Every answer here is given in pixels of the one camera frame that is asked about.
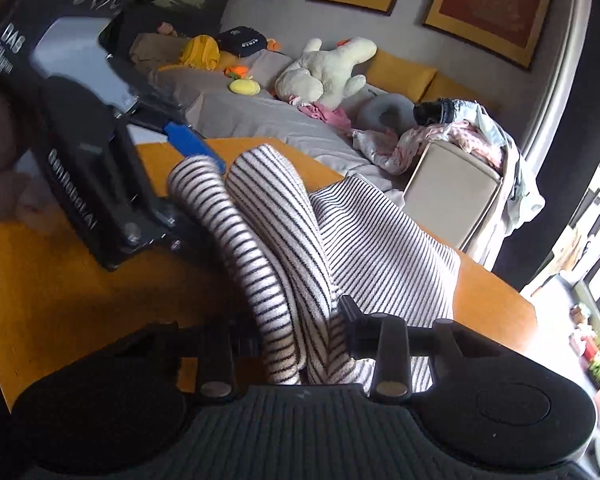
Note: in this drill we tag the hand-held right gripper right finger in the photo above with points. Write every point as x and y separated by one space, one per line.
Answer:
391 355

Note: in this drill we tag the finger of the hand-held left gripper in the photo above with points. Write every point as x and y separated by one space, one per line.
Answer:
190 240
190 141

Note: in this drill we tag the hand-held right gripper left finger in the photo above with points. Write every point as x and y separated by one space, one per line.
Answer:
215 360

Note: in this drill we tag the black white striped garment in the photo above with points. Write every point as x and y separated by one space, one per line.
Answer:
360 250

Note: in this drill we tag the person's left hand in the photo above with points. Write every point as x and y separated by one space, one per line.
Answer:
2 195

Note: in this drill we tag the yellow plush toy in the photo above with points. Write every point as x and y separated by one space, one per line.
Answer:
244 86

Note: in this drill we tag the small orange toy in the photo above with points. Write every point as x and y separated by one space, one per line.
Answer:
236 71

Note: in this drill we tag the yellow bag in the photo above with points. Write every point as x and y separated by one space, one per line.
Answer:
201 51

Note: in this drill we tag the grey bed blanket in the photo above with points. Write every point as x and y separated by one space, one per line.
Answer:
280 120

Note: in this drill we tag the beige cloth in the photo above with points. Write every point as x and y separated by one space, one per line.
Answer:
152 50

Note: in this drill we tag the dark cabinet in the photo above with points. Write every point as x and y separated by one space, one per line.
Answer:
180 10

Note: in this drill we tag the white plush toy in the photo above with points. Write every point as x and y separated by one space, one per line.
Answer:
320 72

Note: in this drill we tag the beige storage box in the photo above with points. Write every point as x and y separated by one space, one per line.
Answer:
450 195

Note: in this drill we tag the grey neck pillow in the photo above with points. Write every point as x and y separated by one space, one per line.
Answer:
375 110

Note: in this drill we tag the pink floral cloth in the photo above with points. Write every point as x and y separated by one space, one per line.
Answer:
395 152

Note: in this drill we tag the pale green garment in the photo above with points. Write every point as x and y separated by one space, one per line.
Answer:
517 180

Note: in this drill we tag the orange cushion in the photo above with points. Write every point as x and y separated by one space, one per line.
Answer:
455 92
402 75

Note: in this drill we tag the pink patterned garment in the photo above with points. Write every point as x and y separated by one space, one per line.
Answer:
472 137

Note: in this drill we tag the dark denim garment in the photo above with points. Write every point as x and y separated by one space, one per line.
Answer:
440 110

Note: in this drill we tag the dark curtain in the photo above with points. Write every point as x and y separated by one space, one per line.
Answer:
555 135

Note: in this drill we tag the large red framed picture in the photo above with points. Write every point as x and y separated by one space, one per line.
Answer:
495 5

